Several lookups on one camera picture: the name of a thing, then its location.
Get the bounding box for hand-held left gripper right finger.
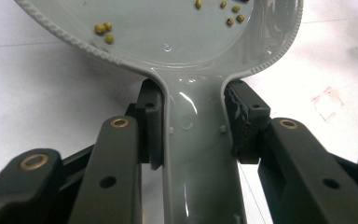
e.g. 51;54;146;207
224;79;358;224

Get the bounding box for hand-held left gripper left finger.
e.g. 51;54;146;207
68;78;165;224

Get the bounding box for small beans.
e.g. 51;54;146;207
93;0;252;45

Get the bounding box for grey dustpan with orange edge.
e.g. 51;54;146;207
13;0;305;224

